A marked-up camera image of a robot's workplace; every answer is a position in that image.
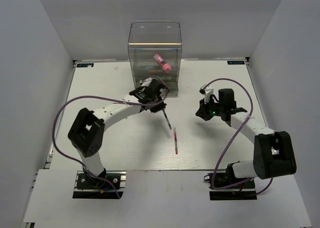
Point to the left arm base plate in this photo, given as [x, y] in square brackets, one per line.
[86, 187]

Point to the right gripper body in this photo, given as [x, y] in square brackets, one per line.
[216, 109]

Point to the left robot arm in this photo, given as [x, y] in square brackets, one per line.
[87, 131]

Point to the right blue table label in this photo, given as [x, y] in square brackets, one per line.
[235, 62]

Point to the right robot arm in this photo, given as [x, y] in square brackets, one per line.
[273, 154]

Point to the purple pen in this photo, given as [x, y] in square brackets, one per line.
[167, 120]

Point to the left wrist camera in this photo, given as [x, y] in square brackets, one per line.
[146, 82]

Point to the blue table label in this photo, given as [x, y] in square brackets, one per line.
[84, 65]
[235, 62]

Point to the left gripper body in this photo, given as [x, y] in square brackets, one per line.
[158, 107]

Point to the clear plastic drawer organizer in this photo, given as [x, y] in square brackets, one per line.
[155, 49]

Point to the left blue table label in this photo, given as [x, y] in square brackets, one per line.
[84, 65]

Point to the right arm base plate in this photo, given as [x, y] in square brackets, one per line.
[241, 192]

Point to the pink capped clip jar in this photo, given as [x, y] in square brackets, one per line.
[162, 63]

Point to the green capped highlighter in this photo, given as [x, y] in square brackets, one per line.
[166, 78]

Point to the red pen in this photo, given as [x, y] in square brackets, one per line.
[175, 140]

